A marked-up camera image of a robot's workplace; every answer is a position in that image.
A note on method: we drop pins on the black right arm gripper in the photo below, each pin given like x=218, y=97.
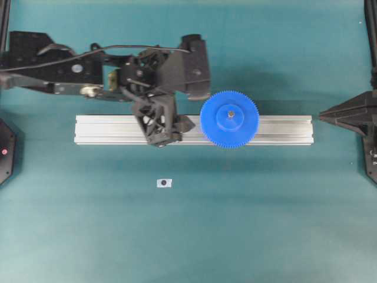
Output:
x=366, y=99

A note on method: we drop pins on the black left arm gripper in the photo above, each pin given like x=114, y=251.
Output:
x=159, y=121

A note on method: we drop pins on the large blue plastic gear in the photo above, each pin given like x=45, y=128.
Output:
x=229, y=132

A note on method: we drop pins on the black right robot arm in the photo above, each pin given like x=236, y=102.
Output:
x=359, y=113

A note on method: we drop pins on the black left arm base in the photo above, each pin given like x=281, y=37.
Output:
x=7, y=151

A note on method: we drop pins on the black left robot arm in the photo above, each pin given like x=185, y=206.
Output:
x=34, y=61

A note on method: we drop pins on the small white marker sticker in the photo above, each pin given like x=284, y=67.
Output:
x=164, y=183

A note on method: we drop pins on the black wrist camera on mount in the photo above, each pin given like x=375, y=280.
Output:
x=188, y=73

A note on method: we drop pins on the aluminium extrusion rail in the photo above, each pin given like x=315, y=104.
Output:
x=124, y=130

